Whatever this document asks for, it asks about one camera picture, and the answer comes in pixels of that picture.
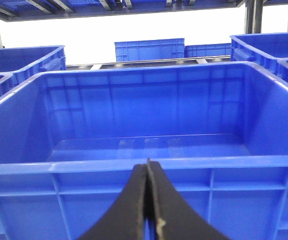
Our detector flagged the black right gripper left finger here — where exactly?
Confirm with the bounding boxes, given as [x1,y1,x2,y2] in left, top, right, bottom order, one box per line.
[79,164,147,240]

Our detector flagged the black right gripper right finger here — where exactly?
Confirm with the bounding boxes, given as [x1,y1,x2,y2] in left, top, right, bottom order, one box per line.
[146,159,229,240]

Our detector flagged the right blue plastic crate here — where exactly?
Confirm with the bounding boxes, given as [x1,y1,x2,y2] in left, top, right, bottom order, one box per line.
[0,61,288,240]

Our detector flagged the roller conveyor shelf bed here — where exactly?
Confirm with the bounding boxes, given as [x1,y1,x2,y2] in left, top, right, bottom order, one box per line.
[66,55,231,71]

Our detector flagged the far blue crate tall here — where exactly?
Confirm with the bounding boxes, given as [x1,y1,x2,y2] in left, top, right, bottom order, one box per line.
[114,38,185,62]

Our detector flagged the far blue crate low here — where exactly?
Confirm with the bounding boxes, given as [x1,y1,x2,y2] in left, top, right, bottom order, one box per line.
[184,43,231,58]

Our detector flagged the back left blue crate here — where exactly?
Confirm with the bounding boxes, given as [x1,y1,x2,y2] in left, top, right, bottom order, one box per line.
[0,45,66,85]

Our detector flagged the far right blue crate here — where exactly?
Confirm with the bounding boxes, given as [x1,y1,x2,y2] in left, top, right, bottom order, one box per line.
[230,32,288,74]

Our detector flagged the overhead shelf frame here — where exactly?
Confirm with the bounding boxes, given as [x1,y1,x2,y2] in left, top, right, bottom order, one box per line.
[0,0,288,46]

